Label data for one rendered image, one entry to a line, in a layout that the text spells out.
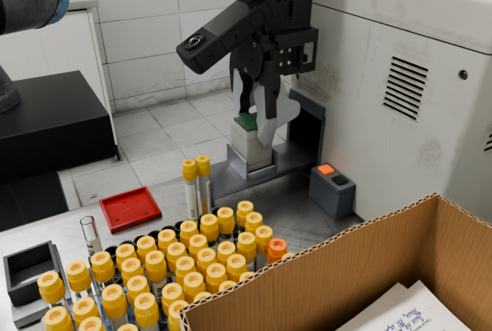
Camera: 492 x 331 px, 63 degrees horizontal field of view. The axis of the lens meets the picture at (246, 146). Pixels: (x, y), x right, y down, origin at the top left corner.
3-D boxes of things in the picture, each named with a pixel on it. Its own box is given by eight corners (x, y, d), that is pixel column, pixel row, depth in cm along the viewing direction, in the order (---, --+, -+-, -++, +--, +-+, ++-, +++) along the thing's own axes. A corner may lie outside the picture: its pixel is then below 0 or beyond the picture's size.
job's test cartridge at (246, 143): (255, 149, 59) (255, 111, 56) (271, 165, 56) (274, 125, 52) (230, 157, 58) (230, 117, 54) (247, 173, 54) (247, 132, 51)
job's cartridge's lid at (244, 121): (255, 112, 56) (255, 108, 56) (273, 126, 52) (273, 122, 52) (230, 118, 54) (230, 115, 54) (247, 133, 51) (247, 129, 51)
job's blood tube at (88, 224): (111, 284, 44) (92, 214, 39) (114, 293, 43) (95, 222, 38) (99, 289, 43) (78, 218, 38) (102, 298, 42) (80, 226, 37)
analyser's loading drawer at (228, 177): (307, 146, 66) (309, 118, 63) (333, 165, 61) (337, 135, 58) (191, 181, 57) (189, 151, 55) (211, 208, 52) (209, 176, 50)
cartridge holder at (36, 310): (58, 251, 48) (50, 229, 47) (74, 305, 42) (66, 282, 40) (8, 269, 46) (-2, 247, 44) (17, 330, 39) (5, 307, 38)
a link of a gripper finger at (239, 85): (273, 123, 59) (284, 69, 53) (239, 132, 57) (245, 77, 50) (263, 111, 61) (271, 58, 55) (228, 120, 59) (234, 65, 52)
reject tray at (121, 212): (146, 190, 59) (146, 185, 59) (162, 216, 54) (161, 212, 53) (99, 204, 56) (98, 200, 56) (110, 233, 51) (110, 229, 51)
